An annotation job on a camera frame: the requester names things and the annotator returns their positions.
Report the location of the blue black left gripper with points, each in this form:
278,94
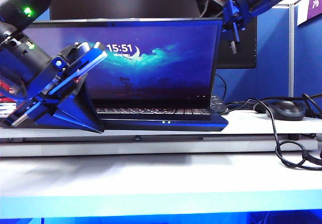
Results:
73,65

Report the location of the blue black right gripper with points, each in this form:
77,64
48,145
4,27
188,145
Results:
234,5

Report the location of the black Hasee laptop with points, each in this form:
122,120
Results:
156,68

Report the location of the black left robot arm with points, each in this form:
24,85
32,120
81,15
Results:
20,0

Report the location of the black ASUS computer monitor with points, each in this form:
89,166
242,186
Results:
236,55

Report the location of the wide blue partition panel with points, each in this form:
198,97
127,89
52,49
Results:
271,58

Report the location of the clear red-capped water bottle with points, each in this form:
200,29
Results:
5,109

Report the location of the black computer keyboard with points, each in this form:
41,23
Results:
217,104

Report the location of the narrow blue partition panel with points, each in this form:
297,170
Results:
308,63

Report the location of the white desk riser board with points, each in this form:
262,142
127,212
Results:
151,148

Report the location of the black grey computer mouse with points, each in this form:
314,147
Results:
286,110

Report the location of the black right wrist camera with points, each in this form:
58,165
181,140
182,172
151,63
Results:
203,0

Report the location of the grey aluminium partition post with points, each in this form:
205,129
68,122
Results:
291,53

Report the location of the purple white wall sign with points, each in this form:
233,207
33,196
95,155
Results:
313,7

